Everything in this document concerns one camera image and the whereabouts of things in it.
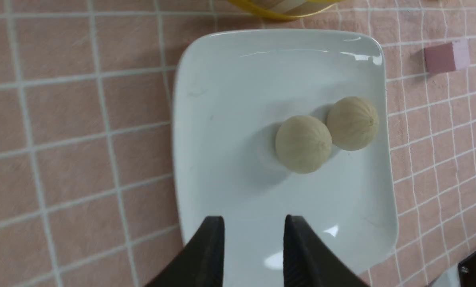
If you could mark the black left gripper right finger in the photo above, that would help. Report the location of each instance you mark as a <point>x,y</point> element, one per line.
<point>308,262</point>

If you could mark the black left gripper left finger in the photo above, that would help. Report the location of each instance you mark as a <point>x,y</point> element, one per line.
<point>201,261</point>

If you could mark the white steamed bun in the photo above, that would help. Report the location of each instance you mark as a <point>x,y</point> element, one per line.
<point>303,144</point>

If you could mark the white square plate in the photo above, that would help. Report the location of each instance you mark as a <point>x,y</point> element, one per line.
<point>232,92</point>

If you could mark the pink checkered tablecloth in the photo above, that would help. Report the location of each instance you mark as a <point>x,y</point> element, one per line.
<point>86,86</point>

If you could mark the yellow-rimmed bamboo steamer basket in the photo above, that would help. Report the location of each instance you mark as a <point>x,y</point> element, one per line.
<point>284,10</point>

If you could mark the pink cube block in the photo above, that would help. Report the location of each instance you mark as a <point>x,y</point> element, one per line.
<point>447,57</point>

